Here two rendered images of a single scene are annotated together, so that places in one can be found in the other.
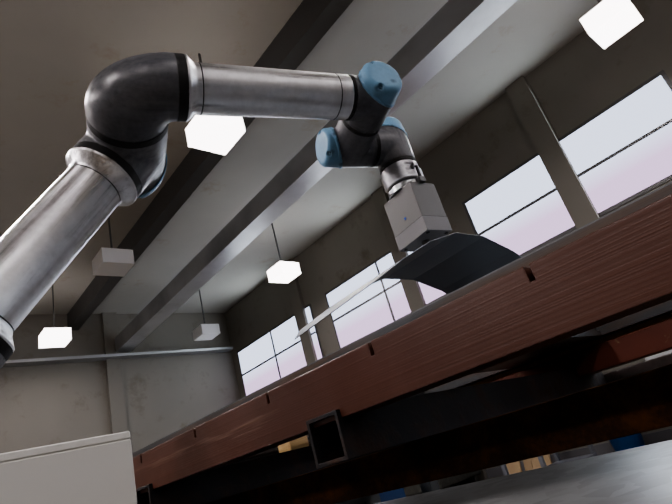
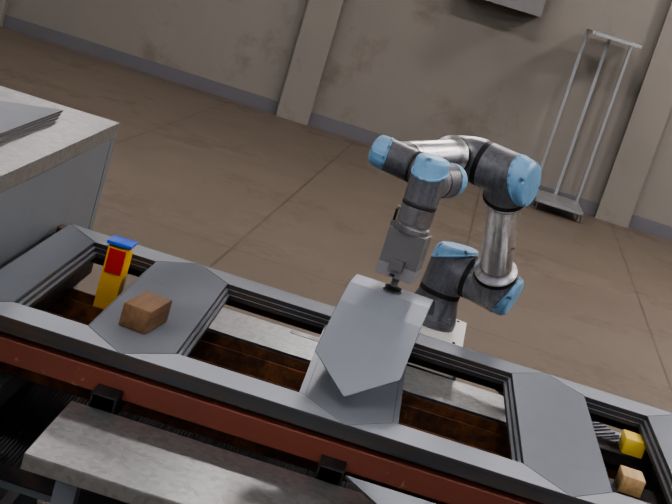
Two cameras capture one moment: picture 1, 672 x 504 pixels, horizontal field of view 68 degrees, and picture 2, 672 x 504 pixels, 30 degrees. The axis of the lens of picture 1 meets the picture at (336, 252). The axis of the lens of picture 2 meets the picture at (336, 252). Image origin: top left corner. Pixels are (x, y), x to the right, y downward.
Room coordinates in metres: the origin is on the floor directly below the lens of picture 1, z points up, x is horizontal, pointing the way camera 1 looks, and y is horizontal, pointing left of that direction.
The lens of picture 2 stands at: (2.84, -1.91, 1.70)
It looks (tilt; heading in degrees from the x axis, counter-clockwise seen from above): 14 degrees down; 142
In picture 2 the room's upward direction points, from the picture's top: 17 degrees clockwise
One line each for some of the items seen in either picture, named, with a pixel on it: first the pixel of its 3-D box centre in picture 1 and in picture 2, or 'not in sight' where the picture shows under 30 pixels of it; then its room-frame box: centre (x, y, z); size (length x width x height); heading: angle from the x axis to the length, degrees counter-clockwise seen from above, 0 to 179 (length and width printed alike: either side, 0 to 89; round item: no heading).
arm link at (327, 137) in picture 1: (349, 142); (438, 177); (0.81, -0.08, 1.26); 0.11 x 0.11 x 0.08; 27
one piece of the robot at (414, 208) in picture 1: (421, 214); (402, 251); (0.87, -0.18, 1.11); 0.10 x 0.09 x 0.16; 127
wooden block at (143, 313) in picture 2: not in sight; (145, 312); (0.73, -0.66, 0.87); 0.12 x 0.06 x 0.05; 131
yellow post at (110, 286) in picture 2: not in sight; (111, 284); (0.32, -0.53, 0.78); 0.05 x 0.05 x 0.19; 50
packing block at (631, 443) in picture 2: not in sight; (632, 444); (1.16, 0.43, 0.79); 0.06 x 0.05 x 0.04; 140
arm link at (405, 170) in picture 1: (404, 179); (414, 216); (0.86, -0.17, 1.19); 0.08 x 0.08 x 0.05
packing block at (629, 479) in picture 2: (293, 446); (630, 481); (1.32, 0.24, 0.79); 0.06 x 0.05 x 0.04; 140
